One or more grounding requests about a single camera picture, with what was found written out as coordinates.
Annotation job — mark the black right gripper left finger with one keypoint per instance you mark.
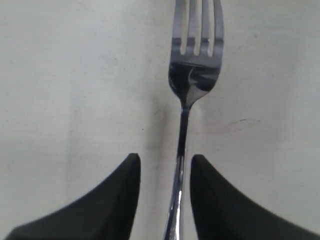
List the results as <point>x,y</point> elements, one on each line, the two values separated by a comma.
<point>107,212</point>

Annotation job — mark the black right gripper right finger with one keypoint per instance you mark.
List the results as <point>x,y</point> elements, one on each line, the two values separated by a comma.
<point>222,212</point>

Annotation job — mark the silver fork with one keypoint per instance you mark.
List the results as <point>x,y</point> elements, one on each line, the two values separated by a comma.
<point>195,64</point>

